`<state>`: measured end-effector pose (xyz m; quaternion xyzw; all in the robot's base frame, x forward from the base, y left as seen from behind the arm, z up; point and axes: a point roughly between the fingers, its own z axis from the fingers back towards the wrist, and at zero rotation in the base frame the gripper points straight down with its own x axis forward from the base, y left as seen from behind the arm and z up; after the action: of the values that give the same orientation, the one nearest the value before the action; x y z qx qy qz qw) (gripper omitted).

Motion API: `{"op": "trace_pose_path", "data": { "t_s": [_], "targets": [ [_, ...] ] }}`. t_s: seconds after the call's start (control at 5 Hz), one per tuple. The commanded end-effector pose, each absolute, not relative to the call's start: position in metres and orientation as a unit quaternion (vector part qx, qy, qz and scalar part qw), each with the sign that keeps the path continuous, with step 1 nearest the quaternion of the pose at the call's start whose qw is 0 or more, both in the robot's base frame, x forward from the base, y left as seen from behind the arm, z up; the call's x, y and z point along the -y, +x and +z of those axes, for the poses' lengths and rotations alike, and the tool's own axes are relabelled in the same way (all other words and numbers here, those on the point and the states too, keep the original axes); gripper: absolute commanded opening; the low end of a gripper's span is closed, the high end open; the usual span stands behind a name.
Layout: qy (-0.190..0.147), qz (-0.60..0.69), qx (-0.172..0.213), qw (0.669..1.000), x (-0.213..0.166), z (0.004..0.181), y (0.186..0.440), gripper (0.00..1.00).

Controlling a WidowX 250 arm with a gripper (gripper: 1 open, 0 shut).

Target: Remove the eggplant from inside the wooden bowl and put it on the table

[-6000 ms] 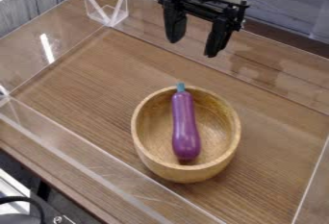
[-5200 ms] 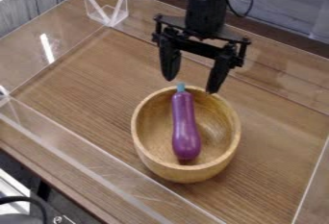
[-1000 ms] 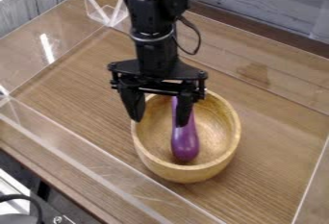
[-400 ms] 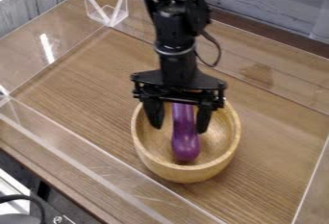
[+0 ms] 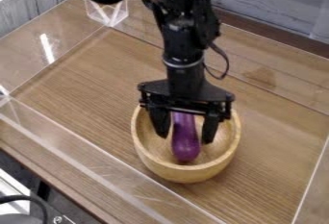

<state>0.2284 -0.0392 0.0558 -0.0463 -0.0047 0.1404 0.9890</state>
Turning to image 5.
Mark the purple toy eggplant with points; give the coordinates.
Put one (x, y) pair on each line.
(186, 145)

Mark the oval wooden bowl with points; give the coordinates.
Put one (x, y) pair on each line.
(156, 154)

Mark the clear acrylic corner bracket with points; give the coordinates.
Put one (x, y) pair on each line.
(109, 15)

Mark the clear acrylic enclosure walls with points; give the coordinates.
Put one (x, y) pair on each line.
(73, 72)

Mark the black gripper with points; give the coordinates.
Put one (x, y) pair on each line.
(185, 92)

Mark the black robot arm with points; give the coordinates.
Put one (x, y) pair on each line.
(189, 28)

